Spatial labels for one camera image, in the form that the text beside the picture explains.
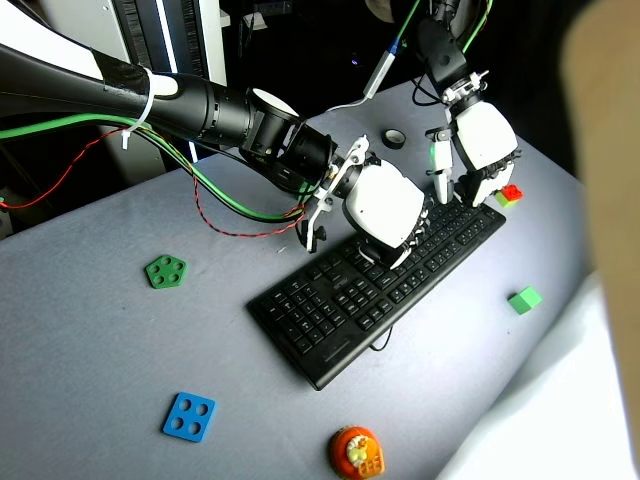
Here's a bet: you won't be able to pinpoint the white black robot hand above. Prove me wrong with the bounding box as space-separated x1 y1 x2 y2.
424 98 522 209
341 158 434 272

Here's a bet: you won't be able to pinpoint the black computer keyboard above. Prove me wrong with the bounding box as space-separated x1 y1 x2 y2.
245 197 507 392

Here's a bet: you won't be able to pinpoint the green toy cube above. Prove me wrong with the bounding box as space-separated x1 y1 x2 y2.
507 285 544 316

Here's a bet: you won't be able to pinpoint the green pentagon block with holes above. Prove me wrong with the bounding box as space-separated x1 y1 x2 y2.
144 254 189 290

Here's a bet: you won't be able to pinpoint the orange toy cake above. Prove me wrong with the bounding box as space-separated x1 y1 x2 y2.
327 424 387 480

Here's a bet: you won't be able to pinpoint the white zip tie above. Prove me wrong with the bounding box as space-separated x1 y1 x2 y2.
120 67 157 151

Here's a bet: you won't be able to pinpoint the white black equipment cabinet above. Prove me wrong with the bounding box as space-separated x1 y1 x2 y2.
39 0 232 174

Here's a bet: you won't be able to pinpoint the blue square block four holes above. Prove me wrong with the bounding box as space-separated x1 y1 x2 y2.
161 391 218 444

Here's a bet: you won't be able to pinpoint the grey table cloth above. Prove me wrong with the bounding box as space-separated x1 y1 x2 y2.
0 79 619 480

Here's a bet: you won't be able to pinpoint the thin white cable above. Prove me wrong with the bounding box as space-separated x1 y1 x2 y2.
323 95 372 115

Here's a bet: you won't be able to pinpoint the thin green cable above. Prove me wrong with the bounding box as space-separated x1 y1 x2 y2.
393 0 423 51
461 0 495 55

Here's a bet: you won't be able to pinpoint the silver cable adapter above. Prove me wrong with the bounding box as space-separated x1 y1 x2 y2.
361 46 401 100

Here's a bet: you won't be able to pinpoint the beige blurred post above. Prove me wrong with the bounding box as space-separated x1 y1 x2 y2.
562 0 640 480

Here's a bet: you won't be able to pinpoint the black keyboard cable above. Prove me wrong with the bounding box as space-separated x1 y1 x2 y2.
369 324 396 353

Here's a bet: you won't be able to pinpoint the red black twisted wire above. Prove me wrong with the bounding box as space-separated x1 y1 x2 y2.
192 174 307 239

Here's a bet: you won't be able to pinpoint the thick green arm cable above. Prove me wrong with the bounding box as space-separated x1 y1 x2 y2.
0 113 307 223

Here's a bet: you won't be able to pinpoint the thin red wire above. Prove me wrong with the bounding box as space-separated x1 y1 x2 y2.
0 127 126 211

